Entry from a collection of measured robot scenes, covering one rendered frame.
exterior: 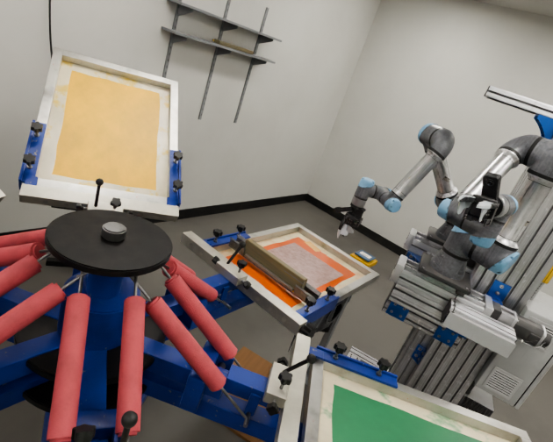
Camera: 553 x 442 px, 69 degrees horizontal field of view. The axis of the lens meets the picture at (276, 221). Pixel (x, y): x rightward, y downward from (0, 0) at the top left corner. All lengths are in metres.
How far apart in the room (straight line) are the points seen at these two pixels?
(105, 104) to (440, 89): 4.06
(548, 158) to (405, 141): 3.76
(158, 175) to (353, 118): 4.11
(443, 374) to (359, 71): 4.27
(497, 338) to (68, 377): 1.51
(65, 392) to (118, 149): 1.24
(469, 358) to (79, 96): 2.23
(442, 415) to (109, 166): 1.63
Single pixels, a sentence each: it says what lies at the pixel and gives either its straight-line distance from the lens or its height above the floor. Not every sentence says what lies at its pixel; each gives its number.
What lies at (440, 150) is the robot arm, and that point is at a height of 1.70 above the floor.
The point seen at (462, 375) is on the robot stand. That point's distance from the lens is 2.33.
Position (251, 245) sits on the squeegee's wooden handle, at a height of 1.04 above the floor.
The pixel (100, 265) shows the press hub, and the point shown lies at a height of 1.32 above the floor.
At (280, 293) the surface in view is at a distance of 1.79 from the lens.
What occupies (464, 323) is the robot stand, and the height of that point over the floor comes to 1.15.
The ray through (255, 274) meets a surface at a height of 0.95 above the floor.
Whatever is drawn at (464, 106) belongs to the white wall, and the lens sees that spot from 5.25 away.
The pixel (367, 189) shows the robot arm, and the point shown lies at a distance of 2.18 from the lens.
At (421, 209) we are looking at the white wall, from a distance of 5.37.
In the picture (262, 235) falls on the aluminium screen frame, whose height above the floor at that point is 0.99.
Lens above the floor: 1.89
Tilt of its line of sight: 22 degrees down
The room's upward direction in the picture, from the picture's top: 20 degrees clockwise
